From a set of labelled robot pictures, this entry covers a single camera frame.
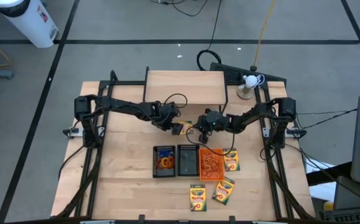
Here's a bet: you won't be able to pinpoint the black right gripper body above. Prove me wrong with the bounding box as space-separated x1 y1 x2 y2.
197 108 230 144

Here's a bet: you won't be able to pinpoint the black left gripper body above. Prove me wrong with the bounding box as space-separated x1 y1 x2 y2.
154 105 183 136

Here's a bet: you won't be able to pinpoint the blue-purple coil keychain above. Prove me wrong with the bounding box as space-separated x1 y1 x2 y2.
157 149 174 159

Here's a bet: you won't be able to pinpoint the black desk stand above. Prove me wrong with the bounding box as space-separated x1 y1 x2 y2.
305 161 354 187

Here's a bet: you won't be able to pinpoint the wooden riser shelf black legs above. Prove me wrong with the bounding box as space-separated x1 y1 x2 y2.
142 66 229 114

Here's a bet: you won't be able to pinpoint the black plastic basket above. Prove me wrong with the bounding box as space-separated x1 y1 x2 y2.
176 144 200 177
152 145 177 179

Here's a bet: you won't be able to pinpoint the black textured board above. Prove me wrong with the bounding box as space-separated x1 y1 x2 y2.
210 62 288 86

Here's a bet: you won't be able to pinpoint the white knob on stand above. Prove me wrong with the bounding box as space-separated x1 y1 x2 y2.
236 74 266 100

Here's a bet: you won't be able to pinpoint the orange plastic basket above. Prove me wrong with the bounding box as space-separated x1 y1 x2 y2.
199 148 225 182

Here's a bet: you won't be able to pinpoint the white paper sheet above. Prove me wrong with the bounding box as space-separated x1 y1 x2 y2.
305 157 338 203

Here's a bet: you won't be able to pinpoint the black keyboard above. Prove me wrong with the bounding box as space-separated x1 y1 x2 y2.
318 207 360 224

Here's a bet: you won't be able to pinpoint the white bin black lid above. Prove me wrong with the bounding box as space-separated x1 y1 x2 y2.
0 0 60 49

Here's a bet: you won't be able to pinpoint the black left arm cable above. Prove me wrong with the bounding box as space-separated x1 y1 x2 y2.
163 93 188 110

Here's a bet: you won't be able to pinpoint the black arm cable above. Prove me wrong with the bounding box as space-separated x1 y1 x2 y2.
185 123 236 157
163 93 188 110

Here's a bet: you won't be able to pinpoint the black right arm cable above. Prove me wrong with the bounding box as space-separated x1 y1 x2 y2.
185 123 236 157

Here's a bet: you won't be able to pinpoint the black aluminium table frame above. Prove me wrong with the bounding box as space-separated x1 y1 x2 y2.
53 70 316 224

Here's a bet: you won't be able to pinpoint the black hanging cable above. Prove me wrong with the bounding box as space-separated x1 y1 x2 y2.
196 0 223 72

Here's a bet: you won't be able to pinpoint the yellow hanging cable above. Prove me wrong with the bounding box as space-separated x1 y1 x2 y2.
249 0 277 72

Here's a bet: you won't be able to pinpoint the black floor cable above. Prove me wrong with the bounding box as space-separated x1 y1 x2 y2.
150 0 210 18

